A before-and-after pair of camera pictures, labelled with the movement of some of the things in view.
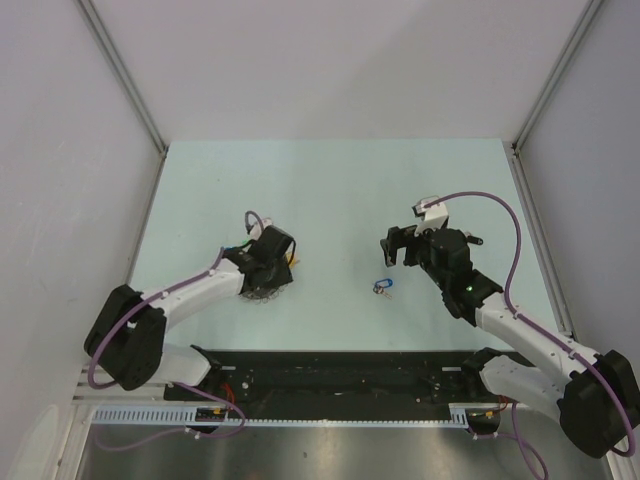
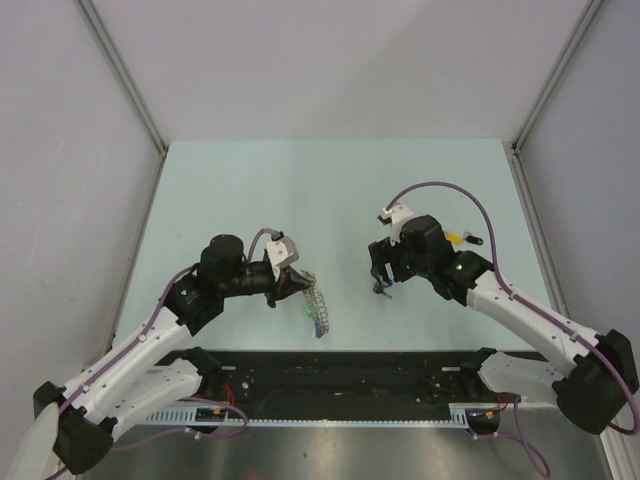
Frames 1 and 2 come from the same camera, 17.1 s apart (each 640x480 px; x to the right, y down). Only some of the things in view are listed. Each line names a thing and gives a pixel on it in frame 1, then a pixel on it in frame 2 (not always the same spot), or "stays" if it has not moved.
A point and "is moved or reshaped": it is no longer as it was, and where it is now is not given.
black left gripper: [283, 277] to [288, 282]
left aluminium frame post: [122, 72] stays
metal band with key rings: [262, 297] is moved or reshaped
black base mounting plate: [345, 378] stays
